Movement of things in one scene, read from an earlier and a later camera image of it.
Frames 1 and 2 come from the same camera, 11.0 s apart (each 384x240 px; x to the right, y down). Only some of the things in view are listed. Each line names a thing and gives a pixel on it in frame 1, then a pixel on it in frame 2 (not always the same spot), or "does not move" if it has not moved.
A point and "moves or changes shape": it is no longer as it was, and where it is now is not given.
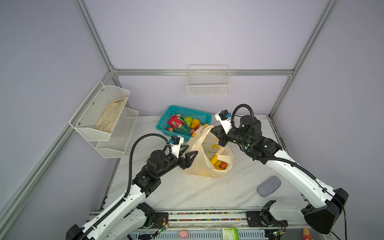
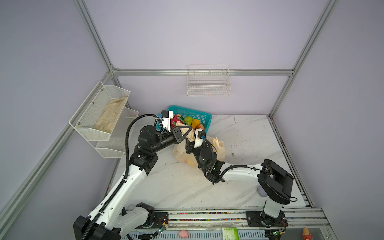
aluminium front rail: [209, 218] does not move
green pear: [188, 120] does not move
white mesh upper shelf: [96, 118] does not move
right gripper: [220, 135] -> [190, 146]
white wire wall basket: [208, 80] does not move
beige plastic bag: [212, 160] moves or changes shape
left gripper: [183, 162] -> [175, 133]
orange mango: [195, 123] does not move
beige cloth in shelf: [109, 115] does not move
